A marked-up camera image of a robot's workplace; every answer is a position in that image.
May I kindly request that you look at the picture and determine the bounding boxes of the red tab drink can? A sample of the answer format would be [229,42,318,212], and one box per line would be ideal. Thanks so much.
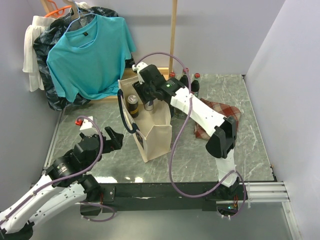
[144,100,154,111]

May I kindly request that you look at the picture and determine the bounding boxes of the Coca-Cola glass bottle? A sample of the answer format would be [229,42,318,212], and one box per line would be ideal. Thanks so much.
[179,68,189,88]
[191,72,201,98]
[169,72,176,78]

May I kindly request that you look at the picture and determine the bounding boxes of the green cap clear bottle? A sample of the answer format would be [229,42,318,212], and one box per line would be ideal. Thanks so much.
[174,107,187,120]

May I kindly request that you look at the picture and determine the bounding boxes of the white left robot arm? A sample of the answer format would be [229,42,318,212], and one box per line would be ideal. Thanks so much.
[0,126,124,240]

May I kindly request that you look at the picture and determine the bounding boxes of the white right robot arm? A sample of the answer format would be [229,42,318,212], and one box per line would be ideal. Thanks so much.
[132,62,237,199]

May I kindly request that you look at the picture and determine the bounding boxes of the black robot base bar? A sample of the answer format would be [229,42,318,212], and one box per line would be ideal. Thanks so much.
[77,181,248,217]

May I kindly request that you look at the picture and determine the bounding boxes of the beige canvas tote bag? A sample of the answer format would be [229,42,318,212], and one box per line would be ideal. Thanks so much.
[118,76,172,163]

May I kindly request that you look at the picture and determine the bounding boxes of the wooden clothes rack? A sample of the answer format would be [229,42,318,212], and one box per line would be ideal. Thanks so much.
[39,0,178,102]

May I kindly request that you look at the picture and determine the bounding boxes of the silver top drink can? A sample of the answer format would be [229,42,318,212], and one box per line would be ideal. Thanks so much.
[127,94,139,118]

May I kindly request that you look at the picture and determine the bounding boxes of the turquoise t-shirt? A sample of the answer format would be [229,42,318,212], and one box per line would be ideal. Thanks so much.
[46,15,136,103]

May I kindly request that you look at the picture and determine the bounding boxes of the red plaid cloth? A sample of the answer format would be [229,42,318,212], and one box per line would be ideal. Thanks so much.
[194,98,242,140]

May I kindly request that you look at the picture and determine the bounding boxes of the white hanging garment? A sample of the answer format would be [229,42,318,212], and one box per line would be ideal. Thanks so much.
[22,1,94,92]

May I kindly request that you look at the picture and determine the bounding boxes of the dark floral patterned shirt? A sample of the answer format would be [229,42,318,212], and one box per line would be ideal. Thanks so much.
[32,6,137,112]

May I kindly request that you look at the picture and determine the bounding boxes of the orange plastic hanger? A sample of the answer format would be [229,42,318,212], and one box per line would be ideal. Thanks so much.
[41,0,72,19]

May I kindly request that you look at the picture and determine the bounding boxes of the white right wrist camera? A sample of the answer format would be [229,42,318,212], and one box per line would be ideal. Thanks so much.
[132,61,148,74]

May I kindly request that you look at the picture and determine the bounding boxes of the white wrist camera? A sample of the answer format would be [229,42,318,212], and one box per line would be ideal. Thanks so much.
[74,116,97,135]
[132,61,148,74]

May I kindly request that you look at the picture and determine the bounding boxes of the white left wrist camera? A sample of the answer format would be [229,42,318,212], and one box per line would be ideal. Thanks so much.
[74,116,97,135]

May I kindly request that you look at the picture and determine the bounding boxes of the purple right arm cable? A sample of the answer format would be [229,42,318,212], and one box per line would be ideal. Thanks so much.
[135,51,247,219]

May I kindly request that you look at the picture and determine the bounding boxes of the light blue wire hanger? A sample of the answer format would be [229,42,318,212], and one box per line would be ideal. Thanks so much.
[63,3,98,50]

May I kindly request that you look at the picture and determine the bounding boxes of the aluminium rail profile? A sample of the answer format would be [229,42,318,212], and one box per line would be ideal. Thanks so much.
[245,182,290,203]

